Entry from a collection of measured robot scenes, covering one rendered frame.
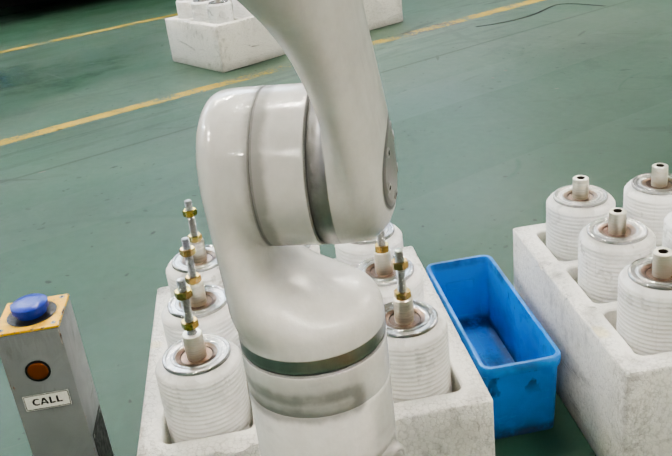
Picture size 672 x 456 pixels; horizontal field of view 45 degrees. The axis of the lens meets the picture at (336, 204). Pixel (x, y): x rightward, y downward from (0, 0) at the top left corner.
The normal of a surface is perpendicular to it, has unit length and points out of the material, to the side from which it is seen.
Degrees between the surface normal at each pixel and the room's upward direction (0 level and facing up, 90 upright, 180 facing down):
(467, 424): 90
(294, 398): 90
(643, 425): 90
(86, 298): 0
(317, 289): 24
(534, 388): 92
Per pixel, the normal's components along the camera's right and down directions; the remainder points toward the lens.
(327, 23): 0.65, 0.44
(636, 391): 0.13, 0.39
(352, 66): 0.83, 0.21
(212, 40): -0.76, 0.34
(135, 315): -0.11, -0.91
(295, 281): 0.46, -0.72
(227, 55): 0.65, 0.25
